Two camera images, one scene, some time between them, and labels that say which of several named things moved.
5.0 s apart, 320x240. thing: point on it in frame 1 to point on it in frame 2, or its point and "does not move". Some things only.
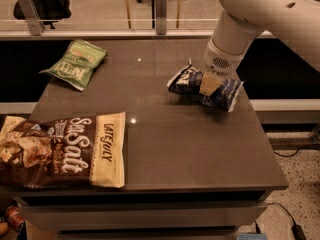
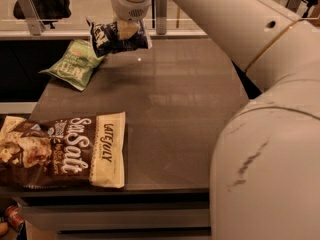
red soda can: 15,216 does not move
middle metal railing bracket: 161,11 does not move
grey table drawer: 144,214 does not move
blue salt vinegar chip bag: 188,80 to 106,40
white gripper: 219,61 to 129,6
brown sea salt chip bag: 63,152 does not move
